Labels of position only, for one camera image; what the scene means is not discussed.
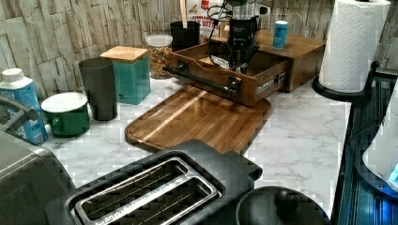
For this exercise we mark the clear cereal jar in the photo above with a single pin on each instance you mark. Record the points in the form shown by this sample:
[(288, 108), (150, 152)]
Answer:
[(159, 51)]

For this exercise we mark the black paper towel holder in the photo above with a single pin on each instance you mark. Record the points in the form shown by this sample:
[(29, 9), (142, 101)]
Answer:
[(344, 90)]

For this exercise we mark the black two-slot toaster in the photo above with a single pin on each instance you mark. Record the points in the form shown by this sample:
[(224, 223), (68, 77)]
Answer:
[(188, 184)]

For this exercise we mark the dark grey tumbler cup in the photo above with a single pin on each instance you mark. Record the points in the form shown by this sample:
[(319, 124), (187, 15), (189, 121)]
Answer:
[(99, 85)]

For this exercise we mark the wooden cutting board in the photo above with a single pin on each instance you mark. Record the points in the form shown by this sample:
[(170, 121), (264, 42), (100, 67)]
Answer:
[(195, 114)]

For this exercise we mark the silver toaster oven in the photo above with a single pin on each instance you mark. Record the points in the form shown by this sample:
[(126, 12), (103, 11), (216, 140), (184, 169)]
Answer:
[(32, 178)]

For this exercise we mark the paper towel roll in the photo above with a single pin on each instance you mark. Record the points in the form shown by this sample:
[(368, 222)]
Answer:
[(352, 43)]

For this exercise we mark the blue spice bottle white cap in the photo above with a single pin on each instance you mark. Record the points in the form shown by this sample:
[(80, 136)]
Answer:
[(280, 31)]

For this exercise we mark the black utensil holder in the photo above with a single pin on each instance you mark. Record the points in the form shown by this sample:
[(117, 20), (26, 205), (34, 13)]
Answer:
[(184, 38)]

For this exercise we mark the wooden drawer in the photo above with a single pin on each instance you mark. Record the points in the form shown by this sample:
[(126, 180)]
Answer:
[(266, 74)]

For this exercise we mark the teal canister with wooden lid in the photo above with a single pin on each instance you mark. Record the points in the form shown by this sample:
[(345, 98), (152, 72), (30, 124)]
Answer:
[(131, 70)]

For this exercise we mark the bag of potato chips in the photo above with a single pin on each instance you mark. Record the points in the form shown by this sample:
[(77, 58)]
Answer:
[(217, 61)]

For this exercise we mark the black round pot lid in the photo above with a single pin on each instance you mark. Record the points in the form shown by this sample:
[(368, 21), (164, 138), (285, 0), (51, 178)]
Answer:
[(279, 206)]

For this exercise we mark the green enamel mug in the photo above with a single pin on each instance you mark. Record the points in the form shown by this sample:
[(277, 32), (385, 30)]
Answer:
[(67, 114)]

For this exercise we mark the wooden drawer cabinet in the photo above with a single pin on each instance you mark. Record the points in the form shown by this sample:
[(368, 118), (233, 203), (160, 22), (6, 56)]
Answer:
[(305, 55)]

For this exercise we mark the blue white salt canister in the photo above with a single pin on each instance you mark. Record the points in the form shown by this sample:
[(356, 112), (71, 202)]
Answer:
[(17, 86)]

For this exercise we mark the cinnamon oat bites cereal box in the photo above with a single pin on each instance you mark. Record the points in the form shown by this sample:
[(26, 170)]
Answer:
[(202, 12)]

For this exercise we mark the wooden spoon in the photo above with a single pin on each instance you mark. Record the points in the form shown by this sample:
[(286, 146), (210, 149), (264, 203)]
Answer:
[(183, 12)]

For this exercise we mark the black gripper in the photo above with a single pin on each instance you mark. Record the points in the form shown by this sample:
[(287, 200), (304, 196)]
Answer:
[(241, 43)]

